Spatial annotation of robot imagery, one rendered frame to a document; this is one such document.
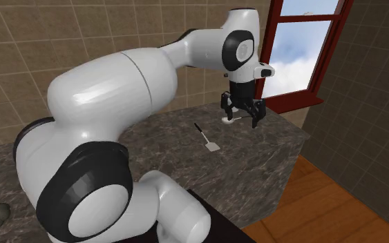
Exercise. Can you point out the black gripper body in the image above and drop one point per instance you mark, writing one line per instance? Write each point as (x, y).
(242, 90)

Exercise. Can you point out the red-framed window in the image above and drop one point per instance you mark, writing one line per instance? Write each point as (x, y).
(295, 50)

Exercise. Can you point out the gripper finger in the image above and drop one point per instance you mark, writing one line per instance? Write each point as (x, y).
(227, 105)
(258, 109)

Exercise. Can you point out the white spoon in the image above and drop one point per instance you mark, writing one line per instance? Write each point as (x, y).
(227, 120)

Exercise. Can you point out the dark robot stand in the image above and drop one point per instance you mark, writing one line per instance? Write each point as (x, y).
(226, 228)

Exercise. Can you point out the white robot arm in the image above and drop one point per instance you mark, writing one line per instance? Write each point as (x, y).
(113, 94)

